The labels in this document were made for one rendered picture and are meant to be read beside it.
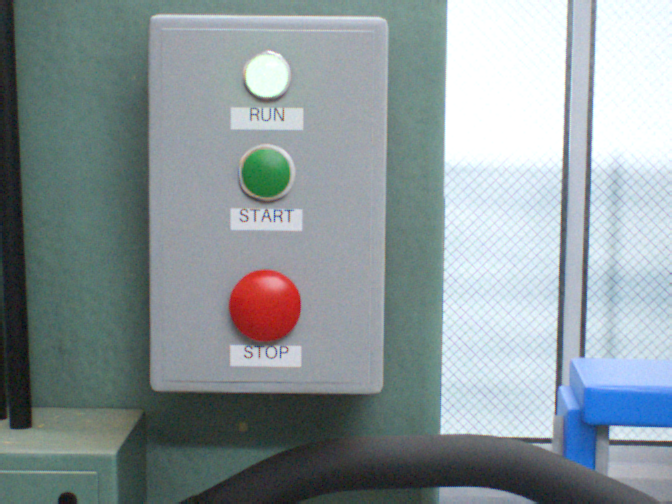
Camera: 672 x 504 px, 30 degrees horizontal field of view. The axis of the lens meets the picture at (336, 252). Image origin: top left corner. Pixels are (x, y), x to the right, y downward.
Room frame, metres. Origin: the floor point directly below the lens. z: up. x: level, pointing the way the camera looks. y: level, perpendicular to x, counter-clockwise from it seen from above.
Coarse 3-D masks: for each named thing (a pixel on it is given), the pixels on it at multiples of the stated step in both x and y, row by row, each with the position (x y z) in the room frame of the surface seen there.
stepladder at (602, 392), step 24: (576, 360) 1.43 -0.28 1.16; (600, 360) 1.43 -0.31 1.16; (624, 360) 1.43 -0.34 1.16; (648, 360) 1.43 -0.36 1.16; (576, 384) 1.36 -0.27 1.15; (600, 384) 1.30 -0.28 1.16; (624, 384) 1.30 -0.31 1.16; (648, 384) 1.30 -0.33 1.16; (576, 408) 1.32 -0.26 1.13; (600, 408) 1.29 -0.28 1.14; (624, 408) 1.29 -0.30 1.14; (648, 408) 1.29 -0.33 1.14; (576, 432) 1.31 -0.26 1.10; (600, 432) 1.35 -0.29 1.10; (576, 456) 1.31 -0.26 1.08; (600, 456) 1.34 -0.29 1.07
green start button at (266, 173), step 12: (264, 144) 0.52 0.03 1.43; (252, 156) 0.52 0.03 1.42; (264, 156) 0.52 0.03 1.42; (276, 156) 0.52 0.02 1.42; (288, 156) 0.52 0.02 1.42; (240, 168) 0.52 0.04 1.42; (252, 168) 0.52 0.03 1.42; (264, 168) 0.52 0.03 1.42; (276, 168) 0.52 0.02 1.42; (288, 168) 0.52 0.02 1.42; (240, 180) 0.52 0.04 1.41; (252, 180) 0.52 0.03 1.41; (264, 180) 0.52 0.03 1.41; (276, 180) 0.52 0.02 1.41; (288, 180) 0.52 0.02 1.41; (252, 192) 0.52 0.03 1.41; (264, 192) 0.52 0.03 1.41; (276, 192) 0.52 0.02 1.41
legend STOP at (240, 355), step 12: (240, 348) 0.52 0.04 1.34; (252, 348) 0.52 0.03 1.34; (264, 348) 0.52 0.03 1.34; (276, 348) 0.52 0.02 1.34; (288, 348) 0.52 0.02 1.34; (300, 348) 0.52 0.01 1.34; (240, 360) 0.52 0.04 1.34; (252, 360) 0.52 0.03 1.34; (264, 360) 0.52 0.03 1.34; (276, 360) 0.52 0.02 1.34; (288, 360) 0.52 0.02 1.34; (300, 360) 0.52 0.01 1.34
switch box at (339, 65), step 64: (192, 64) 0.52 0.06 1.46; (320, 64) 0.52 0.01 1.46; (384, 64) 0.53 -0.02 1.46; (192, 128) 0.52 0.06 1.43; (320, 128) 0.52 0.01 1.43; (384, 128) 0.53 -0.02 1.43; (192, 192) 0.52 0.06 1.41; (320, 192) 0.52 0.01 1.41; (384, 192) 0.53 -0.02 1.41; (192, 256) 0.52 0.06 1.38; (256, 256) 0.52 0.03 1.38; (320, 256) 0.52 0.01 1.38; (384, 256) 0.53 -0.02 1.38; (192, 320) 0.52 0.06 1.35; (320, 320) 0.52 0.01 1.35; (192, 384) 0.53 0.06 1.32; (256, 384) 0.53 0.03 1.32; (320, 384) 0.52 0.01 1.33
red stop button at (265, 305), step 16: (256, 272) 0.52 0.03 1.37; (272, 272) 0.52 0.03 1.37; (240, 288) 0.51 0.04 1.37; (256, 288) 0.51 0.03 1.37; (272, 288) 0.51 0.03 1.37; (288, 288) 0.51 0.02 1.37; (240, 304) 0.51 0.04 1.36; (256, 304) 0.51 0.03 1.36; (272, 304) 0.51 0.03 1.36; (288, 304) 0.51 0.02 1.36; (240, 320) 0.51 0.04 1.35; (256, 320) 0.51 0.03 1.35; (272, 320) 0.51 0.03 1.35; (288, 320) 0.51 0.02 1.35; (256, 336) 0.52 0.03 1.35; (272, 336) 0.51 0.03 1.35
